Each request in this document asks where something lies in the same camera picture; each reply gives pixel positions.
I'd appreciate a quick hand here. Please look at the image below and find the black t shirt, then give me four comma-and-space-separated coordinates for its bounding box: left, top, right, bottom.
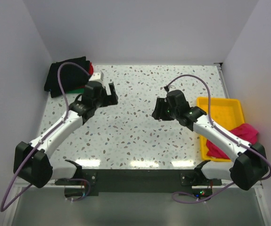
44, 56, 90, 92
49, 89, 63, 98

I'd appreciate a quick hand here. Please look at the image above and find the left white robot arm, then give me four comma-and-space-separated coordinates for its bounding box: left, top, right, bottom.
13, 81, 118, 188

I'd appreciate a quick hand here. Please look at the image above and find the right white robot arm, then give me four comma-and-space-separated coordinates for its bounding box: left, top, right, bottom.
152, 90, 271, 191

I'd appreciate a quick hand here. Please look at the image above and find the folded green t shirt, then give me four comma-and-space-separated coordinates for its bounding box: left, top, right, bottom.
67, 87, 84, 94

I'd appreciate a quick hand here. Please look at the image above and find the folded red t shirt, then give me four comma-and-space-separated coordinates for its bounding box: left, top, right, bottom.
88, 62, 94, 75

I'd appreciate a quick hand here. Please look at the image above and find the folded black t shirt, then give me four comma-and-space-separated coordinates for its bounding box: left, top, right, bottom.
49, 89, 63, 98

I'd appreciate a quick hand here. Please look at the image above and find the yellow plastic tray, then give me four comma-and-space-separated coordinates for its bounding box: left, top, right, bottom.
199, 98, 245, 162

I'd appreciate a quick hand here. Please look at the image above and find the crumpled pink t shirt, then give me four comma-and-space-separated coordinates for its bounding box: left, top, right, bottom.
206, 123, 259, 160

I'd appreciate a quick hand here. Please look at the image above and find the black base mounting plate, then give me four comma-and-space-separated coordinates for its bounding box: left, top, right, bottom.
55, 169, 222, 197

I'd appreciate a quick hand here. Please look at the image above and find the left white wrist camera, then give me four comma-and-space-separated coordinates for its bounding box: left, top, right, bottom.
89, 72, 104, 83

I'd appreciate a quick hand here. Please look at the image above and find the aluminium frame rail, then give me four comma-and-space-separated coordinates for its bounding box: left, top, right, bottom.
254, 183, 271, 226

